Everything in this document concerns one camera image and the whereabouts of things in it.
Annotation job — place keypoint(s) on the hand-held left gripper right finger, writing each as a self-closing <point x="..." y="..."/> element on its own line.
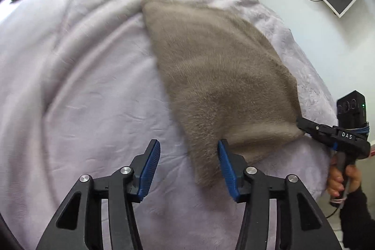
<point x="228" y="173"/>

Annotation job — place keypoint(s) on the person's right forearm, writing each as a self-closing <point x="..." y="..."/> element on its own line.
<point x="359" y="217"/>

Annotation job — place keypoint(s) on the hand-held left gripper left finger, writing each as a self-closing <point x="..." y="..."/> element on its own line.
<point x="148" y="176"/>

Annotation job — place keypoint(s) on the person's right hand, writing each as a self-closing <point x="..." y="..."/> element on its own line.
<point x="334" y="182"/>

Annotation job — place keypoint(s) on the brown knit sweater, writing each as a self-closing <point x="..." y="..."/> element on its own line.
<point x="219" y="77"/>

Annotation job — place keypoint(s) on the lilac fleece blanket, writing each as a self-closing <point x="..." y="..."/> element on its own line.
<point x="82" y="77"/>

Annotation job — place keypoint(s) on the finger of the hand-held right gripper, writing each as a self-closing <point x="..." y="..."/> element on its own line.
<point x="309" y="127"/>

